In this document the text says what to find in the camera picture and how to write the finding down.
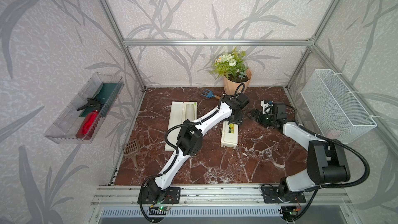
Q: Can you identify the cream dispenser lid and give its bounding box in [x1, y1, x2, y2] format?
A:
[221, 121, 239, 149]

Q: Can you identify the cream dispenser base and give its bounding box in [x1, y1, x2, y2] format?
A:
[164, 102, 197, 151]

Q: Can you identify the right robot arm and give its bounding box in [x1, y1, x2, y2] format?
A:
[250, 103, 350, 194]

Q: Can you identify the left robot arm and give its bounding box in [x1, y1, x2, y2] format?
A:
[143, 92, 249, 200]

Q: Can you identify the pink flower pot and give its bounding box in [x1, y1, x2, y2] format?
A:
[223, 69, 252, 95]

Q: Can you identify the blue hand rake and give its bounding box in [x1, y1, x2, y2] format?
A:
[201, 89, 221, 100]

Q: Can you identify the green artificial plant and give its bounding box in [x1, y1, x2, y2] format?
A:
[210, 48, 249, 83]

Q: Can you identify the brown slotted scoop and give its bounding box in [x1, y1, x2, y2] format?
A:
[123, 139, 140, 172]

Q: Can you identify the green folded cloth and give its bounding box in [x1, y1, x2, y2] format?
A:
[79, 83, 123, 117]

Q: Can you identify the red spray bottle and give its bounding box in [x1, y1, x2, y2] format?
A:
[76, 98, 103, 141]

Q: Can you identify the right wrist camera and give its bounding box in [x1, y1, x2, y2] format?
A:
[260, 101, 273, 115]

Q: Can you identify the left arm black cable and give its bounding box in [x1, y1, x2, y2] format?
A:
[139, 83, 246, 223]

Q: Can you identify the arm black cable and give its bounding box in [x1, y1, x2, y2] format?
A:
[264, 103, 371, 222]
[139, 83, 246, 223]

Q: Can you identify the white wire basket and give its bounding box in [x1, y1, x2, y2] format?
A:
[301, 69, 377, 144]

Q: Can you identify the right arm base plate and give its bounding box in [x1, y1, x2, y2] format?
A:
[260, 184, 306, 204]

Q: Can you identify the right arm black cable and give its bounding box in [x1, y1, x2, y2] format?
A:
[264, 103, 371, 222]

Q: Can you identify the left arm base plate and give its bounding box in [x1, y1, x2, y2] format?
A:
[137, 186, 181, 204]

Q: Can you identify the clear plastic wall tray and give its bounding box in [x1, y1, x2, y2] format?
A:
[44, 72, 124, 144]

